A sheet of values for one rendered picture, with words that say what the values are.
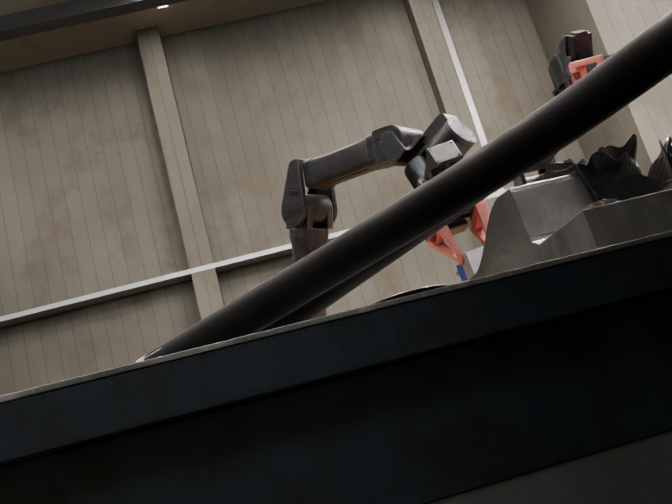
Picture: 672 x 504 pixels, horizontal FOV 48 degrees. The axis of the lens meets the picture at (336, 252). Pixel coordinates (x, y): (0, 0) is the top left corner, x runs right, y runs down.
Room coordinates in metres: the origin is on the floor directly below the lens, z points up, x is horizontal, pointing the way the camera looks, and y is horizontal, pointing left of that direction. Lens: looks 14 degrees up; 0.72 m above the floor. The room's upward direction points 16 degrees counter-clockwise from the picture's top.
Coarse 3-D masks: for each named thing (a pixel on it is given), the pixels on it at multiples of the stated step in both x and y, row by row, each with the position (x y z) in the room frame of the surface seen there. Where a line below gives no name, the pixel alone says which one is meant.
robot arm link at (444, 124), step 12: (444, 120) 1.13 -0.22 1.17; (456, 120) 1.15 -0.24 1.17; (384, 132) 1.19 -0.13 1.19; (432, 132) 1.15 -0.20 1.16; (444, 132) 1.12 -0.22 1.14; (456, 132) 1.12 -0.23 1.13; (468, 132) 1.14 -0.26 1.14; (384, 144) 1.19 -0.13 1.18; (396, 144) 1.17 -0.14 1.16; (420, 144) 1.17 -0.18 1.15; (432, 144) 1.14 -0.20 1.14; (456, 144) 1.12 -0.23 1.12; (468, 144) 1.13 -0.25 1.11; (396, 156) 1.18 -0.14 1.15; (408, 156) 1.19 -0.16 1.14
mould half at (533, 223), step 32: (512, 192) 0.78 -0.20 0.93; (544, 192) 0.78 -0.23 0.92; (576, 192) 0.79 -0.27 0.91; (512, 224) 0.80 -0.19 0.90; (544, 224) 0.78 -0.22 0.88; (576, 224) 0.67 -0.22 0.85; (608, 224) 0.66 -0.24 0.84; (640, 224) 0.66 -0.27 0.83; (512, 256) 0.83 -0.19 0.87; (544, 256) 0.75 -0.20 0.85
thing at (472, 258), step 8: (480, 248) 1.11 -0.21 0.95; (464, 256) 1.12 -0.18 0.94; (472, 256) 1.11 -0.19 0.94; (480, 256) 1.12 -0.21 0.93; (464, 264) 1.14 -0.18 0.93; (472, 264) 1.11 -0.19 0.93; (456, 272) 1.24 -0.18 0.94; (464, 272) 1.16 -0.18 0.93; (472, 272) 1.12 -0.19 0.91; (464, 280) 1.18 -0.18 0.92
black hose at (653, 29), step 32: (608, 64) 0.42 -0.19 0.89; (640, 64) 0.41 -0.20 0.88; (576, 96) 0.43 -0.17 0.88; (608, 96) 0.42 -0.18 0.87; (512, 128) 0.46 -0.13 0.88; (544, 128) 0.45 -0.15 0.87; (576, 128) 0.44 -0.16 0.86; (480, 160) 0.47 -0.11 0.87; (512, 160) 0.46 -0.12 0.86; (544, 160) 0.47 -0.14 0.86; (448, 192) 0.48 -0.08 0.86; (480, 192) 0.48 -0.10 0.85
